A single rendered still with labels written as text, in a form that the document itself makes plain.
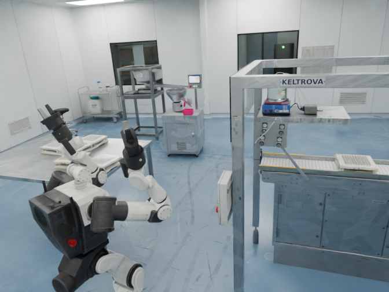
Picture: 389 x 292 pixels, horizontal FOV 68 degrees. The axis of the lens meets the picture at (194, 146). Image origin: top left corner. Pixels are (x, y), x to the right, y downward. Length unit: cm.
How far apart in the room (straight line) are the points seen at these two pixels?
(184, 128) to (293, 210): 285
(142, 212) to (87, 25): 760
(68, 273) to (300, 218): 178
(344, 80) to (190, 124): 366
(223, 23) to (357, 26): 290
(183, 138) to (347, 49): 434
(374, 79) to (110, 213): 127
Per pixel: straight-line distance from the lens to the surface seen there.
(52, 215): 139
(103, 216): 132
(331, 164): 256
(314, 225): 264
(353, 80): 149
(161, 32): 781
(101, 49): 854
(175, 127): 498
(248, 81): 148
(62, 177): 167
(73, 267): 162
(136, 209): 138
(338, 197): 252
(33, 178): 286
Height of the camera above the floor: 193
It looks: 20 degrees down
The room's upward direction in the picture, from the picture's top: 3 degrees counter-clockwise
